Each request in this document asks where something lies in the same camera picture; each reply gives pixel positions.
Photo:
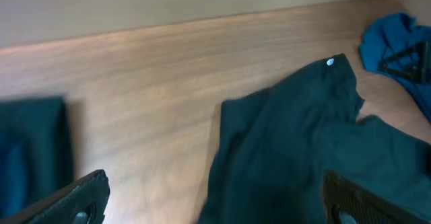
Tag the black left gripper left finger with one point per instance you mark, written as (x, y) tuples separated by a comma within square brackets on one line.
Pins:
[(83, 201)]

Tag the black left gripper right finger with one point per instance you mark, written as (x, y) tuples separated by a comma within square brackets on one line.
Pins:
[(347, 202)]

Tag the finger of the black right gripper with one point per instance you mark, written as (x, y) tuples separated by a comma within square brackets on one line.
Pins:
[(412, 63)]

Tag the black t-shirt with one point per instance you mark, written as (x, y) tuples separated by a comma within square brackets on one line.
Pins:
[(277, 144)]

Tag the blue t-shirt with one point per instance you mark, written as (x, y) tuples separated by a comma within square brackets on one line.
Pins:
[(388, 36)]

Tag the folded black garment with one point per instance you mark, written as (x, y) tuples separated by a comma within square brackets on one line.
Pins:
[(36, 154)]

